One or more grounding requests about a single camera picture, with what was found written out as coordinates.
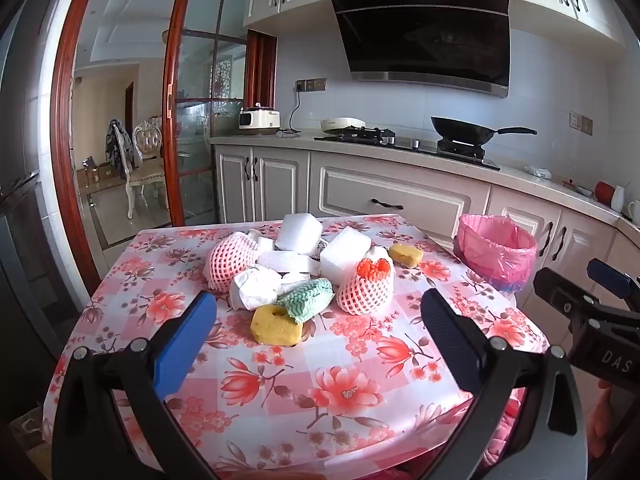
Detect black range hood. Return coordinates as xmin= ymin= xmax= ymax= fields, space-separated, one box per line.
xmin=327 ymin=0 xmax=512 ymax=98

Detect black wok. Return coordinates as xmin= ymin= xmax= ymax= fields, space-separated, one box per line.
xmin=431 ymin=116 xmax=538 ymax=145

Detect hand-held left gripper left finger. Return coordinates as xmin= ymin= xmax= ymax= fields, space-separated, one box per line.
xmin=51 ymin=290 xmax=218 ymax=480

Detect white base cabinet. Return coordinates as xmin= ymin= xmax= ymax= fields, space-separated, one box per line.
xmin=212 ymin=135 xmax=640 ymax=311

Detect black refrigerator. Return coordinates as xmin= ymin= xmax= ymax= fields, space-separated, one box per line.
xmin=0 ymin=0 xmax=76 ymax=341

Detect orange foam fruit net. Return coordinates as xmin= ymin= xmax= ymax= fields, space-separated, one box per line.
xmin=357 ymin=258 xmax=393 ymax=281

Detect pink bin with bag liner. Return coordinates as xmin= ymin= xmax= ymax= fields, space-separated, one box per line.
xmin=453 ymin=214 xmax=538 ymax=295

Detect yellow sponge with hole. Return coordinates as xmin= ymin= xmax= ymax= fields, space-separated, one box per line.
xmin=250 ymin=304 xmax=304 ymax=347

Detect green patterned cloth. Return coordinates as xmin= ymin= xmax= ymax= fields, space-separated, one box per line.
xmin=276 ymin=278 xmax=334 ymax=323

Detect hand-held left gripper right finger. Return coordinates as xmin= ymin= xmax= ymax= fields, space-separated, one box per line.
xmin=421 ymin=287 xmax=590 ymax=480

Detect flat white foam piece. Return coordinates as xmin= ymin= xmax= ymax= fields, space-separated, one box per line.
xmin=256 ymin=251 xmax=322 ymax=277

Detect person's right hand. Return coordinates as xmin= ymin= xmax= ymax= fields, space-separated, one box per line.
xmin=587 ymin=380 xmax=631 ymax=461

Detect white upholstered chair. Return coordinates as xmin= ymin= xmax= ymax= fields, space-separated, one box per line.
xmin=122 ymin=117 xmax=166 ymax=218

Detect black gas stove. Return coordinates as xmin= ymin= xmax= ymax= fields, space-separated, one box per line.
xmin=314 ymin=127 xmax=501 ymax=171

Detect pink floral tablecloth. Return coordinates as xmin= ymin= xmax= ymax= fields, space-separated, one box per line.
xmin=42 ymin=214 xmax=551 ymax=480

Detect black power cable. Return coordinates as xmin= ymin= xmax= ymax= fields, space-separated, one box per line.
xmin=277 ymin=87 xmax=303 ymax=137

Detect white rice cooker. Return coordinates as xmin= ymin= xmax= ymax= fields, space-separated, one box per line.
xmin=238 ymin=106 xmax=281 ymax=136

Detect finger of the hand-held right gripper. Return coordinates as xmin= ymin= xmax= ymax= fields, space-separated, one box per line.
xmin=533 ymin=267 xmax=602 ymax=322
xmin=587 ymin=258 xmax=640 ymax=311

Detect white foam block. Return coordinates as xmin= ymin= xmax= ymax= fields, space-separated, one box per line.
xmin=320 ymin=227 xmax=373 ymax=287
xmin=275 ymin=213 xmax=324 ymax=253

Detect pink foam fruit net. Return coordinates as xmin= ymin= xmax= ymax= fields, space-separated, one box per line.
xmin=336 ymin=257 xmax=396 ymax=316
xmin=204 ymin=233 xmax=261 ymax=293

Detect crumpled plain paper cup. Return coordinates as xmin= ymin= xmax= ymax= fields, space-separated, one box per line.
xmin=230 ymin=266 xmax=283 ymax=312

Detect dark clothing on chair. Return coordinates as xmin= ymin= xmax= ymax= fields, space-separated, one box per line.
xmin=105 ymin=120 xmax=135 ymax=178

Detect wooden sliding door frame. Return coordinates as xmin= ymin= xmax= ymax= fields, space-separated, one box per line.
xmin=50 ymin=0 xmax=278 ymax=281

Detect cardboard boxes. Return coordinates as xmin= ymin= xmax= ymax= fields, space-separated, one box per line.
xmin=77 ymin=157 xmax=121 ymax=186

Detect white drawer front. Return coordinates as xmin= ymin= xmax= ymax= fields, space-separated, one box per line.
xmin=320 ymin=167 xmax=473 ymax=226

